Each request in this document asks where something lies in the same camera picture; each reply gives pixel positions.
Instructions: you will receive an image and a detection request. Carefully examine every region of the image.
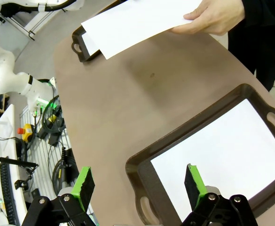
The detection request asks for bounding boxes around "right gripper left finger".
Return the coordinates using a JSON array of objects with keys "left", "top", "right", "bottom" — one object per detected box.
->
[{"left": 21, "top": 166, "right": 96, "bottom": 226}]

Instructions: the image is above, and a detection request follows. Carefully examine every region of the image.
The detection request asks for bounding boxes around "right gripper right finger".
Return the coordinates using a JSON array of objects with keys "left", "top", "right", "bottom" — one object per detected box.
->
[{"left": 181, "top": 163, "right": 258, "bottom": 226}]

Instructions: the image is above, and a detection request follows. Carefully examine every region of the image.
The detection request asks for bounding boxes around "white A4 paper sheet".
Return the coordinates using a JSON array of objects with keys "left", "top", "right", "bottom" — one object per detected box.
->
[
  {"left": 82, "top": 32, "right": 102, "bottom": 55},
  {"left": 150, "top": 98, "right": 275, "bottom": 223},
  {"left": 80, "top": 0, "right": 204, "bottom": 60}
]

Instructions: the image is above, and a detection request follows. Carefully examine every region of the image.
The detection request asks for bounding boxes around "person's left forearm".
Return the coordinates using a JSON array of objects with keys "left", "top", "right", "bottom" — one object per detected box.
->
[{"left": 242, "top": 0, "right": 275, "bottom": 29}]

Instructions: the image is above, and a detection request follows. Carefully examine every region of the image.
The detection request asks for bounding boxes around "person's left hand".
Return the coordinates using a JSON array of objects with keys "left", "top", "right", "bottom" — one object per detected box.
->
[{"left": 169, "top": 0, "right": 246, "bottom": 36}]

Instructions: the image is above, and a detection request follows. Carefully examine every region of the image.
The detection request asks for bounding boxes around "dark brown plastic tray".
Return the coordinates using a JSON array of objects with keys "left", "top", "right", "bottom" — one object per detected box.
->
[
  {"left": 125, "top": 83, "right": 275, "bottom": 226},
  {"left": 71, "top": 25, "right": 105, "bottom": 63}
]

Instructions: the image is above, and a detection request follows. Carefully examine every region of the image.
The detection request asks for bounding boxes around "black keyboard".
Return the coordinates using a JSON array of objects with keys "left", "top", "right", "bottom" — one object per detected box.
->
[{"left": 0, "top": 162, "right": 20, "bottom": 226}]

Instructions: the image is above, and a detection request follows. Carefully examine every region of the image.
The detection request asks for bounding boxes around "yellow emergency stop button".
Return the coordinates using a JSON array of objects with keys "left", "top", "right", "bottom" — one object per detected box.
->
[{"left": 17, "top": 123, "right": 34, "bottom": 142}]

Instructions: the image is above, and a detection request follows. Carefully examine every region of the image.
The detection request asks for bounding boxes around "white desk board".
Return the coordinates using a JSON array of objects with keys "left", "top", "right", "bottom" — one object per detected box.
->
[{"left": 0, "top": 103, "right": 29, "bottom": 226}]

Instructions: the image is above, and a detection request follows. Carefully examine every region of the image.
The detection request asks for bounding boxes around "person's black sweater torso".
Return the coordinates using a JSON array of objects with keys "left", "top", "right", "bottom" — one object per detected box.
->
[{"left": 228, "top": 14, "right": 275, "bottom": 91}]

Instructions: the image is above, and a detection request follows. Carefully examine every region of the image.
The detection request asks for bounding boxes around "white equipment cabinet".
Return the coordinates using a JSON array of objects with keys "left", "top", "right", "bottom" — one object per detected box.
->
[{"left": 0, "top": 14, "right": 36, "bottom": 42}]

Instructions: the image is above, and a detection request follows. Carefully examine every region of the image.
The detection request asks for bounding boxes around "grey slotted base plate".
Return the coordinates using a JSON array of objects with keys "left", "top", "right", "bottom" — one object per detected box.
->
[{"left": 19, "top": 103, "right": 81, "bottom": 212}]

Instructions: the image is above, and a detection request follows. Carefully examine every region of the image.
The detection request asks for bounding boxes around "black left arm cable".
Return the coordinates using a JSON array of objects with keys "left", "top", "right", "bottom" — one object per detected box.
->
[{"left": 0, "top": 0, "right": 78, "bottom": 13}]

